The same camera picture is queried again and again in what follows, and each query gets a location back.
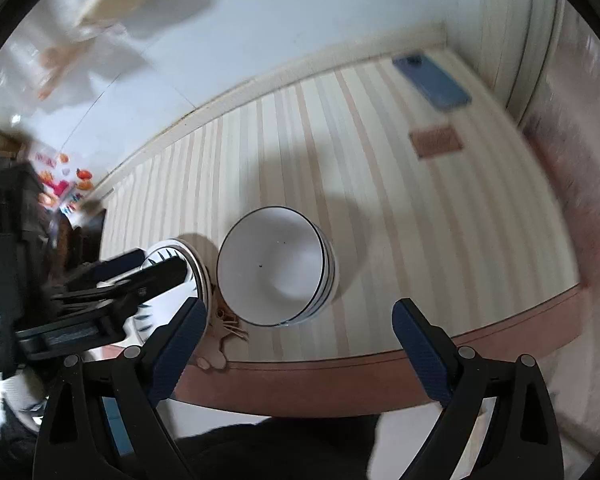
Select black striped white plate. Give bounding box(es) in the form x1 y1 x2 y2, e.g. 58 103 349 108
114 238 204 351

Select white bowl dark rim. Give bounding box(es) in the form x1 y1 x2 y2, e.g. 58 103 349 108
216 206 325 328

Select floral white plate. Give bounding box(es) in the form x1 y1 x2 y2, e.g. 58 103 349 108
180 240 212 315

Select white bowl blue pattern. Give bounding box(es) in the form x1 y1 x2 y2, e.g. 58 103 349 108
280 238 340 327

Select plain white bowl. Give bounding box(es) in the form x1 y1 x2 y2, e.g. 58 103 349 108
298 228 339 323

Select striped tablecloth with cat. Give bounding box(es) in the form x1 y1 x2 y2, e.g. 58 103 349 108
100 50 584 416

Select plastic bag with orange food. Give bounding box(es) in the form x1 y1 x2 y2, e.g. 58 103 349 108
2 26 142 106

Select small brown card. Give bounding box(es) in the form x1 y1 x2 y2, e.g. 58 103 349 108
410 125 464 159

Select blue smartphone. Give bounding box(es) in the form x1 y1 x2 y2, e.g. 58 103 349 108
392 52 472 112

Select colourful wall stickers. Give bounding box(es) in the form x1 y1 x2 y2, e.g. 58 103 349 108
28 145 95 217

